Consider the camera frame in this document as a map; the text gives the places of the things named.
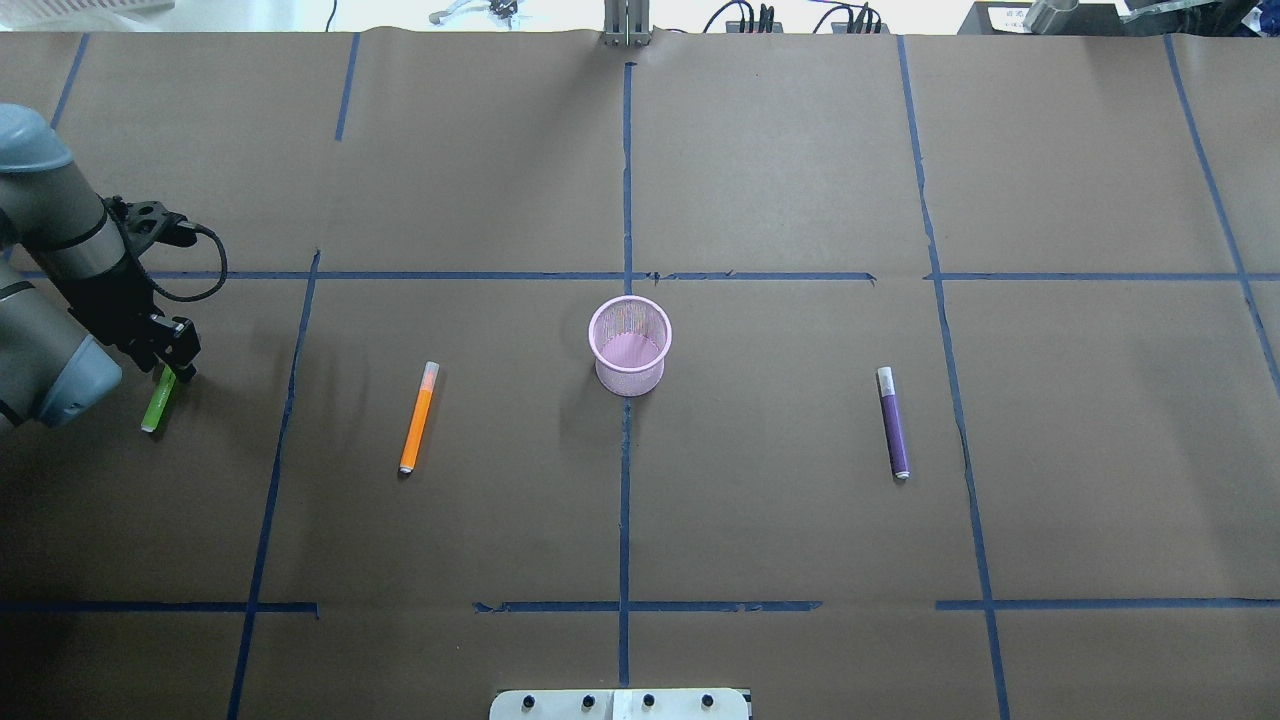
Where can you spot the orange highlighter pen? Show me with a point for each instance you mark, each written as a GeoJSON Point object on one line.
{"type": "Point", "coordinates": [419, 420]}

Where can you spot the aluminium frame post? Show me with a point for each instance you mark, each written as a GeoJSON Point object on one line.
{"type": "Point", "coordinates": [626, 23]}

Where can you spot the pink mesh pen holder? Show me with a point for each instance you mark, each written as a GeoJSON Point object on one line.
{"type": "Point", "coordinates": [630, 338]}

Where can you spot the purple highlighter pen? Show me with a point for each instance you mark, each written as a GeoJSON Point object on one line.
{"type": "Point", "coordinates": [893, 428]}

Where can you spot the metal cup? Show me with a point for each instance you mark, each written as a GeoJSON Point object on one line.
{"type": "Point", "coordinates": [1049, 17]}

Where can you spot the green highlighter pen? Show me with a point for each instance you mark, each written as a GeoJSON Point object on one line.
{"type": "Point", "coordinates": [159, 401]}

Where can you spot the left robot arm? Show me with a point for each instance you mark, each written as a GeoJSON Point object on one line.
{"type": "Point", "coordinates": [57, 346]}

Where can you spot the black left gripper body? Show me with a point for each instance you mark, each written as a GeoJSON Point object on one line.
{"type": "Point", "coordinates": [121, 305]}

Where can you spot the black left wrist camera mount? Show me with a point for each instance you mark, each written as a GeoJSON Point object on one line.
{"type": "Point", "coordinates": [142, 224]}

